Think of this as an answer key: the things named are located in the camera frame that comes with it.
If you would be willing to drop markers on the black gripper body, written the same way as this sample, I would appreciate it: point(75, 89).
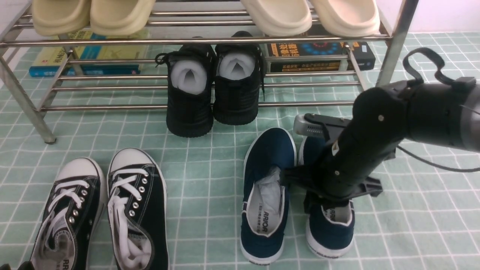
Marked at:
point(331, 188)

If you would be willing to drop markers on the navy slip-on shoe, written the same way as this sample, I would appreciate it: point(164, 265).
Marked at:
point(266, 201)
point(329, 232)

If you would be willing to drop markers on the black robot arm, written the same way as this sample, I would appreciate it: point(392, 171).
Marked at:
point(444, 114)

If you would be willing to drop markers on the black sneaker right on rack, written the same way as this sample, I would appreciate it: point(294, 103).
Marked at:
point(238, 81)

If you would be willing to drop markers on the black sneaker on rack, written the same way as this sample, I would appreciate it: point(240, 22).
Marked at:
point(190, 79)
point(238, 81)

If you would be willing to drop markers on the black sneaker left on rack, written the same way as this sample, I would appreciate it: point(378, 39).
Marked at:
point(190, 79)

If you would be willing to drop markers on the silver metal shoe rack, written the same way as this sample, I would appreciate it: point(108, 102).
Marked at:
point(71, 70)

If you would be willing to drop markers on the black orange book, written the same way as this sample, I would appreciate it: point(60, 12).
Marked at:
point(317, 57)

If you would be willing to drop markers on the cream slipper far right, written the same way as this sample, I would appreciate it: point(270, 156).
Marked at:
point(348, 18)

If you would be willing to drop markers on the cream slipper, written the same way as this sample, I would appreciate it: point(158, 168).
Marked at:
point(348, 18)
point(279, 17)

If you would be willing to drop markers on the black canvas sneaker right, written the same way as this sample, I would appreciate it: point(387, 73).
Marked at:
point(137, 204)

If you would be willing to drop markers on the black canvas sneaker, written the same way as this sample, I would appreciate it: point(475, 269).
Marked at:
point(137, 204)
point(70, 217)

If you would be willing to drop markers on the black canvas sneaker left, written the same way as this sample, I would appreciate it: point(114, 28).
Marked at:
point(70, 217)

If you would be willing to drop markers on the yellow slipper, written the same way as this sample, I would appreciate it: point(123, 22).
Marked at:
point(119, 17)
point(58, 17)

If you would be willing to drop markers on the yellow blue book stack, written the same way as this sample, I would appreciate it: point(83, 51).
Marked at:
point(49, 59)

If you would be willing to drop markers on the yellow slipper far left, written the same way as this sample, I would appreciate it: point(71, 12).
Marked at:
point(58, 17)

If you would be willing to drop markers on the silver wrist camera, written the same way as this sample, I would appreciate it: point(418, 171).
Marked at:
point(314, 125)

